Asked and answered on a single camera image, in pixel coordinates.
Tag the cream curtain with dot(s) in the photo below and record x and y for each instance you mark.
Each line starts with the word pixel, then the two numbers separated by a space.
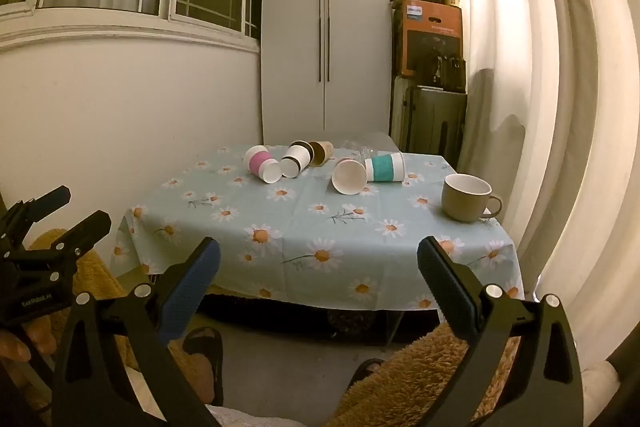
pixel 550 107

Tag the teal banded paper cup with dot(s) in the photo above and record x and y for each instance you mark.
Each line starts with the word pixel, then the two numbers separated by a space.
pixel 382 168

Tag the daisy print tablecloth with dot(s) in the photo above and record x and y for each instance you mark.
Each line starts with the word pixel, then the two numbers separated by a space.
pixel 300 227

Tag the person's sandalled foot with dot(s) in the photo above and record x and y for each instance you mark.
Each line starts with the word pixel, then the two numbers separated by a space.
pixel 202 364
pixel 367 372

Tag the grey suitcase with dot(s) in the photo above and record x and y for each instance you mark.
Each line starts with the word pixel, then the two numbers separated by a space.
pixel 430 122

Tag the white fleece cloth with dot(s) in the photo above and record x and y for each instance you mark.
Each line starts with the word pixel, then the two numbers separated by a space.
pixel 600 389

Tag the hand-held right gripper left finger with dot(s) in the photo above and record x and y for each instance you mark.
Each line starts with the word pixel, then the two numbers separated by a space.
pixel 192 292

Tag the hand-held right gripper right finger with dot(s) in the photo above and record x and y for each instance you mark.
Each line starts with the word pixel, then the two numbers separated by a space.
pixel 445 289

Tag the white paper cup black rim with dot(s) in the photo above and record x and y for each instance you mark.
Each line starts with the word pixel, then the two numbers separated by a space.
pixel 297 155

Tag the person's left hand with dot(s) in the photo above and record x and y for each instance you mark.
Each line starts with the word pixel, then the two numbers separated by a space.
pixel 37 334

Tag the person's left sandalled foot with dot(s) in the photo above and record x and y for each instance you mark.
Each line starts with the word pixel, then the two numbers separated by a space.
pixel 202 364

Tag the orange cardboard box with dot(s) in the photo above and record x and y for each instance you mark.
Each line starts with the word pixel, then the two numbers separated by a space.
pixel 430 24

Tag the brown paper cup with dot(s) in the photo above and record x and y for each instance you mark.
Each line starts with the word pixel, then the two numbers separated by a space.
pixel 325 150

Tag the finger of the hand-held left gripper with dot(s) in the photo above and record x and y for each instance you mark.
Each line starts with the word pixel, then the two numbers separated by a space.
pixel 50 201
pixel 85 229

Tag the tan fuzzy clothing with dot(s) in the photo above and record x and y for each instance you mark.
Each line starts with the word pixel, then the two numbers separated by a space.
pixel 425 382

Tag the clear plastic cup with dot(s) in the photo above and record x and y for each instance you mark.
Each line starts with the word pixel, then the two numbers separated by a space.
pixel 369 152

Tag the person's right sandalled foot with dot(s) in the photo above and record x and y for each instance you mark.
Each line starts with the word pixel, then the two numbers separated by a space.
pixel 367 372

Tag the white wardrobe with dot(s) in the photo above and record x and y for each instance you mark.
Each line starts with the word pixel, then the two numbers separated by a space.
pixel 295 32

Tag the plain white paper cup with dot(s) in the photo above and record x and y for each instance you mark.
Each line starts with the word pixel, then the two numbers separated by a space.
pixel 350 179

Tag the pink banded paper cup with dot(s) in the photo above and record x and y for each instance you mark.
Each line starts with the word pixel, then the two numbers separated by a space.
pixel 257 162

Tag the beige ceramic mug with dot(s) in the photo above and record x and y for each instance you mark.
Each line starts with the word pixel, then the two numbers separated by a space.
pixel 460 204

